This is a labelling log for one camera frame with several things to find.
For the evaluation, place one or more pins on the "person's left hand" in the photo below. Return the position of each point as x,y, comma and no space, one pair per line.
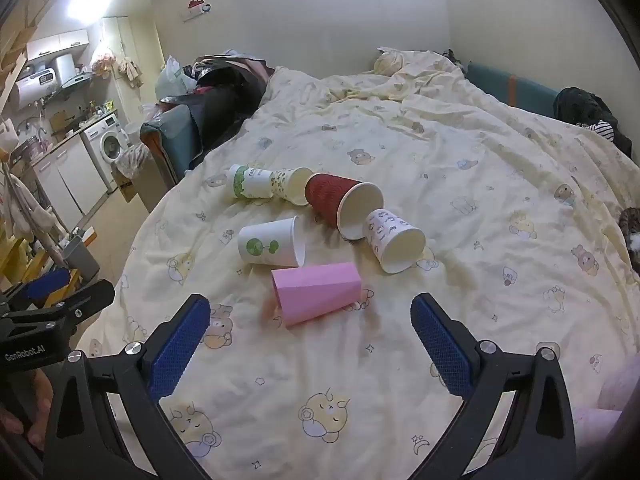
41,397

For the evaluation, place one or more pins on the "white cup with small figures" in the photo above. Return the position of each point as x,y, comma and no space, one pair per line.
387,230

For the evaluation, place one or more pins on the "teal sofa armrest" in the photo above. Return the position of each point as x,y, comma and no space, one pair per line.
172,135

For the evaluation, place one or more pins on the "white water heater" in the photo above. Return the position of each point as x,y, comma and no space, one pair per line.
35,85

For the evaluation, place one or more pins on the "hanging pale clothes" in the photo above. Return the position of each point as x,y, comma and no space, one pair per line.
22,210

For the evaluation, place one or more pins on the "white plastic bag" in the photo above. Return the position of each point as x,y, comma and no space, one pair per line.
172,77

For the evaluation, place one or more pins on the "red ribbed paper cup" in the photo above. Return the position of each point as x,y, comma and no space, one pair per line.
327,195

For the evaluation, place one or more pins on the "white cup with spotted print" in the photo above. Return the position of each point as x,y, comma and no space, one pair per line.
290,182

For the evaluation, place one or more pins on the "dark clothing with striped cloth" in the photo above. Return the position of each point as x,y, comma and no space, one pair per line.
582,107

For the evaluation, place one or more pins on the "white washing machine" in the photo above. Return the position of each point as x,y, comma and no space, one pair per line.
107,145

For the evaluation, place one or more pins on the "white cup with green tree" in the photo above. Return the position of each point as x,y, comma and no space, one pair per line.
267,247

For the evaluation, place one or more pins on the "white wall cupboard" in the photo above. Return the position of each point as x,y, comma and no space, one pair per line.
57,44

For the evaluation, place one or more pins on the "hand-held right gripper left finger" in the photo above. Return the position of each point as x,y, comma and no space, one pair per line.
175,355

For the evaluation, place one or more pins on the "white and green paper cup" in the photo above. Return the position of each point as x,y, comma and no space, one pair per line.
250,182

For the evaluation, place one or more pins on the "cardboard box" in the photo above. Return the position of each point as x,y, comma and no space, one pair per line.
127,187

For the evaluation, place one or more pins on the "white base cabinets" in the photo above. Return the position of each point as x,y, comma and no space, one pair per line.
70,180

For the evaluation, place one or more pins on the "wall socket with red item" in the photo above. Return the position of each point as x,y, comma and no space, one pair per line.
197,9

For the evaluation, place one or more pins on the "pink paper cup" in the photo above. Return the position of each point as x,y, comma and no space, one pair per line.
317,292

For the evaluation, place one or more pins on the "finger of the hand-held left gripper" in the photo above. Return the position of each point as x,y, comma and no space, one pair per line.
47,282
92,294

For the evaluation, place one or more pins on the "grey bin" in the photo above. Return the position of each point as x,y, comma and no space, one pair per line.
82,260

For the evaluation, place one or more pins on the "tall white cabinet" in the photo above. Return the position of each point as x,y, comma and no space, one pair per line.
120,40

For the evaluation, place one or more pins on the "grey striped cat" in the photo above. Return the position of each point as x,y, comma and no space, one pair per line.
631,225

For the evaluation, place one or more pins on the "cream printed blanket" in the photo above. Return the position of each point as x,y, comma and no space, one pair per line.
450,170

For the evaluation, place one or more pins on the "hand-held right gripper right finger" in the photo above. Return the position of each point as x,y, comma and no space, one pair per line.
442,345

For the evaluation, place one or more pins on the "teal headboard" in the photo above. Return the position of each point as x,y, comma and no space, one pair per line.
515,87

